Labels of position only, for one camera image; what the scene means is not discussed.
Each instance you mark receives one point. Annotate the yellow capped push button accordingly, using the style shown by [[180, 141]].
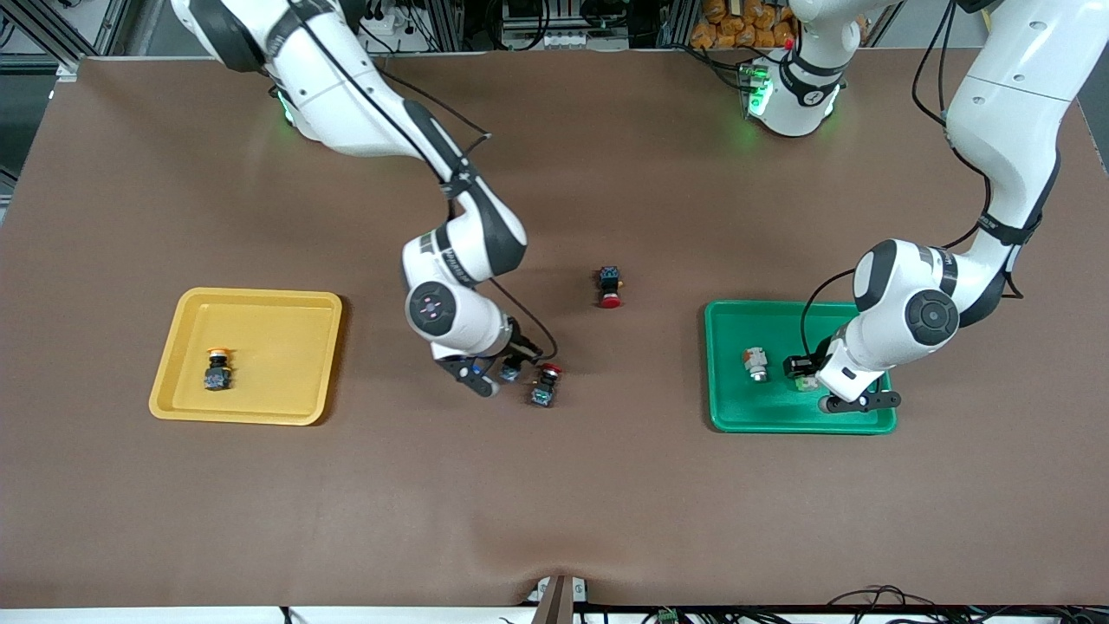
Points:
[[218, 374], [509, 373]]

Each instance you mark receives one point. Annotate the green button orange contact block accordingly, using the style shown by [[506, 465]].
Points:
[[755, 364]]

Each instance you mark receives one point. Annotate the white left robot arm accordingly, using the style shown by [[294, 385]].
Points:
[[1005, 113]]

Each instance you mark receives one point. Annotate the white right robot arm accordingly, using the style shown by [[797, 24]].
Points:
[[338, 95]]

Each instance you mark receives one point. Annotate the small red push button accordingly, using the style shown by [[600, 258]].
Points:
[[544, 390]]

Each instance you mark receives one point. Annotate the green plastic tray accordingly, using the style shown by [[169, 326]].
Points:
[[771, 407]]

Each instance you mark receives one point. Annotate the red mushroom emergency button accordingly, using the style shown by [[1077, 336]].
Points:
[[612, 290]]

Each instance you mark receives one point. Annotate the brown table mat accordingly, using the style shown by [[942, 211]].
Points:
[[554, 503]]

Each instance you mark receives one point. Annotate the yellow plastic tray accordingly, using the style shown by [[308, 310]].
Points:
[[277, 364]]

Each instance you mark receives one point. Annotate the green terminal connector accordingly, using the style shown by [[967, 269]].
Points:
[[668, 617]]

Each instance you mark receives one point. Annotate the white power strip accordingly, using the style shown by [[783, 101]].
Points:
[[576, 41]]

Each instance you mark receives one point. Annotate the pile of orange bags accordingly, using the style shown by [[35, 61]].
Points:
[[732, 30]]

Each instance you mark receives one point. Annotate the white socket strip black plugs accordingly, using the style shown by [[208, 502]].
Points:
[[385, 22]]

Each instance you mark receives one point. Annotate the aluminium frame upright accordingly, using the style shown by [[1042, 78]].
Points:
[[450, 26], [680, 24]]

